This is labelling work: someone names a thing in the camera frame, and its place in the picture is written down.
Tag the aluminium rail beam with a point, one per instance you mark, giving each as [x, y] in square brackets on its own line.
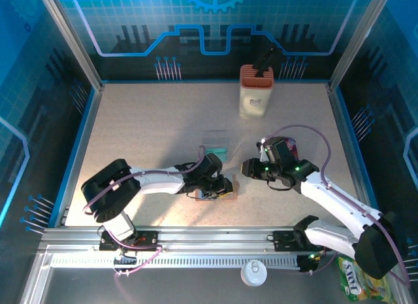
[212, 238]

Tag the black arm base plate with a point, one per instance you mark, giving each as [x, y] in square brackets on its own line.
[148, 240]
[281, 240]

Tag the tan leather card holder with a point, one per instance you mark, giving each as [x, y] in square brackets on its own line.
[234, 189]

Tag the purple red candy packet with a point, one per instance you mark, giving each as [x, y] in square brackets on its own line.
[292, 148]

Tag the aluminium frame post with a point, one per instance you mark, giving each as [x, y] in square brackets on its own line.
[359, 39]
[70, 39]

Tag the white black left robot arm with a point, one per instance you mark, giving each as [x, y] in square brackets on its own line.
[156, 181]

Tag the green Fox's candy bag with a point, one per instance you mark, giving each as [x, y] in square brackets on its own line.
[356, 281]

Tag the teal credit card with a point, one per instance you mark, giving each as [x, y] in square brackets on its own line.
[217, 150]

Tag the beige knife block orange top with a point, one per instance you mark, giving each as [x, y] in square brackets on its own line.
[256, 98]

